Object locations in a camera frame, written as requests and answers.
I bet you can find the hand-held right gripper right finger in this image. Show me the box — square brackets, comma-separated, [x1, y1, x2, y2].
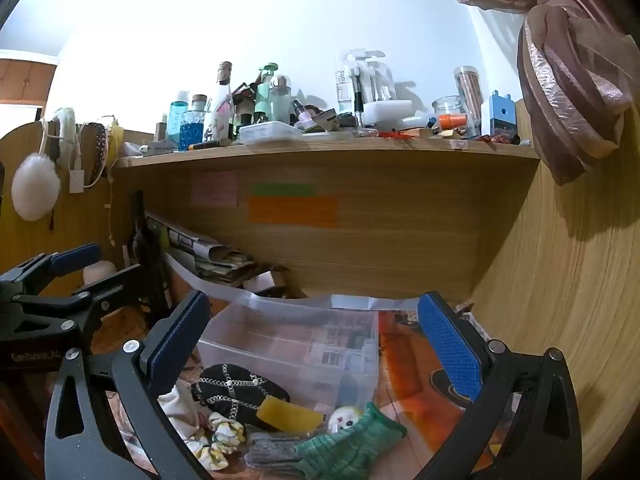
[414, 291, 597, 480]

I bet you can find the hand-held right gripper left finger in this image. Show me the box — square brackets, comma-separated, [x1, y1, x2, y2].
[44, 290, 214, 480]

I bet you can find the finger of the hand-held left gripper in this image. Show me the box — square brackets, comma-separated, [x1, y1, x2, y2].
[12, 265, 153, 351]
[0, 243, 103, 297]

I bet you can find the white roll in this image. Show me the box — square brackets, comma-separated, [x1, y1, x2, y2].
[82, 260, 117, 287]

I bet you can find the orange printed mat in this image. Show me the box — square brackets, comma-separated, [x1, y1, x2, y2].
[375, 310, 503, 466]

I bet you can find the dark wine bottle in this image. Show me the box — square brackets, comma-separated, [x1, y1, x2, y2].
[128, 190, 172, 313]

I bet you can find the black beaded cap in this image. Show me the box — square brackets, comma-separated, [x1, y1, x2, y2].
[191, 364, 291, 423]

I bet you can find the white cloth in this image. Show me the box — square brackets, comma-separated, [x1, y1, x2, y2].
[159, 381, 211, 442]

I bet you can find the white fluffy pompom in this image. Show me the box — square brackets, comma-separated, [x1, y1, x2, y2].
[11, 152, 62, 222]

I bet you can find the stack of newspapers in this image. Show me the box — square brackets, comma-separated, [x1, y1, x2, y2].
[145, 212, 262, 289]

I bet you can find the clear plastic storage box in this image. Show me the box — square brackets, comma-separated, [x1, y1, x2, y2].
[194, 287, 430, 413]

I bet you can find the floral scrunchie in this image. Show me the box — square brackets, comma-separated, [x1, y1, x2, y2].
[185, 412, 247, 472]

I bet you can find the patterned headband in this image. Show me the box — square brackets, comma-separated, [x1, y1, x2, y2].
[82, 122, 111, 189]

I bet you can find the wooden shelf unit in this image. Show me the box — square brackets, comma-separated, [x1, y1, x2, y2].
[107, 97, 640, 471]

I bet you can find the yellow sponge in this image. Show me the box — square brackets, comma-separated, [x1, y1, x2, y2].
[256, 395, 323, 433]

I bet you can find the small white-faced doll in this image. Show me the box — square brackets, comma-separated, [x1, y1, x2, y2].
[327, 406, 364, 434]

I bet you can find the white fluffy headband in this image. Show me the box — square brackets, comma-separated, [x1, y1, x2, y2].
[42, 106, 84, 171]

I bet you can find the pink sticky note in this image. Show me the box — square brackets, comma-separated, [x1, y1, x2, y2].
[191, 171, 239, 207]

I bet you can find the green knitted sock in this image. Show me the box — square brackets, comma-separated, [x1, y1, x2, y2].
[294, 402, 407, 479]

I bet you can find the grey knitted glove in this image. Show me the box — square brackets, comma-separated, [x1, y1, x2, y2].
[244, 432, 311, 472]

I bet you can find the blue bead glass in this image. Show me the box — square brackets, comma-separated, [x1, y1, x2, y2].
[179, 110, 207, 152]

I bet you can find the teal liquid bottle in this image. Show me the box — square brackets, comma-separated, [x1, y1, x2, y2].
[167, 91, 191, 152]

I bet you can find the orange sticky note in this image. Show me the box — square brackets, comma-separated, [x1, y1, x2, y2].
[248, 195, 339, 229]

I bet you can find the green sticky note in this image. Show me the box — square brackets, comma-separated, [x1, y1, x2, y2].
[252, 182, 316, 197]

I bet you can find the wooden cabinet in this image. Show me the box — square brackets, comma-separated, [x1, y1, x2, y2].
[0, 50, 60, 107]

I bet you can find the white floral bottle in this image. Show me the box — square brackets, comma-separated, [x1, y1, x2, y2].
[202, 61, 236, 144]

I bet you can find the clear plastic case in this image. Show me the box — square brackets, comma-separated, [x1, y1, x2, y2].
[239, 121, 305, 144]

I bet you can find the blue pencil sharpener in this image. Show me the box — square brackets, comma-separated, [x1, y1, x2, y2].
[489, 91, 517, 139]

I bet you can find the glass jar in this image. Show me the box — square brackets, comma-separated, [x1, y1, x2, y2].
[432, 96, 469, 131]

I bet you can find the green pump bottle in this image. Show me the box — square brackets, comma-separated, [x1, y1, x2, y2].
[254, 62, 280, 124]

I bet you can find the white plastic container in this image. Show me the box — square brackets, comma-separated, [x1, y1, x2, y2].
[362, 101, 415, 127]

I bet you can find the mint bottle silver cap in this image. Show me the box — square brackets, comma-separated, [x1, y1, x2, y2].
[269, 75, 293, 124]

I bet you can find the tall jar of sticks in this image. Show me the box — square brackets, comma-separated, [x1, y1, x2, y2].
[453, 66, 482, 117]

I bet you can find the pink curtain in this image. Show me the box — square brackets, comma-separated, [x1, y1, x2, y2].
[415, 0, 637, 187]

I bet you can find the clear blister packaging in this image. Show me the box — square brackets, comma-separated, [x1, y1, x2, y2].
[335, 49, 397, 114]

